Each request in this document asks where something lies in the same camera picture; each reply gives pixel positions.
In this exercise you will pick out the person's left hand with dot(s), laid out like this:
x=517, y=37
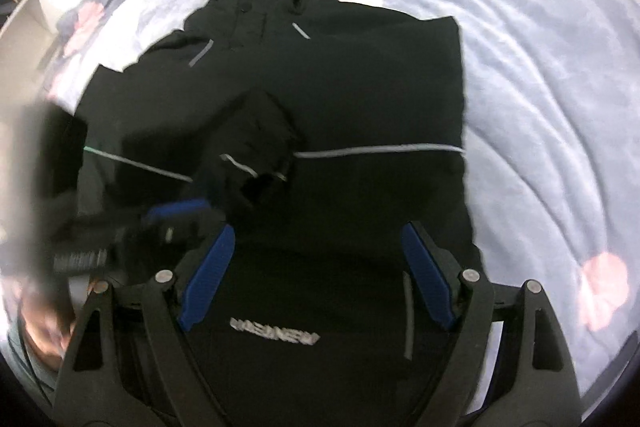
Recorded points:
x=47, y=332

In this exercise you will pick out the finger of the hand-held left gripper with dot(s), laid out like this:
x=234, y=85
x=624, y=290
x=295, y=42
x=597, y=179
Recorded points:
x=177, y=209

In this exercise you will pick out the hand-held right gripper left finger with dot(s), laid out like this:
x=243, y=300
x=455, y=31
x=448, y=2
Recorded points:
x=210, y=274

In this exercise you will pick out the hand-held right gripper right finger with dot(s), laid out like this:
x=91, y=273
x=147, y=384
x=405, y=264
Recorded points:
x=425, y=274

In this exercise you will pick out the blue-grey blanket with pink flowers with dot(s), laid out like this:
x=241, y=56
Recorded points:
x=540, y=107

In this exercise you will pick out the black hooded jacket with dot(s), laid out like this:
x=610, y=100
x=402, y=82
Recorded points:
x=325, y=107

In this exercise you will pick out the white shelf unit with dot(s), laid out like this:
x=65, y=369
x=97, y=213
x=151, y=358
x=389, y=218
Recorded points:
x=25, y=17

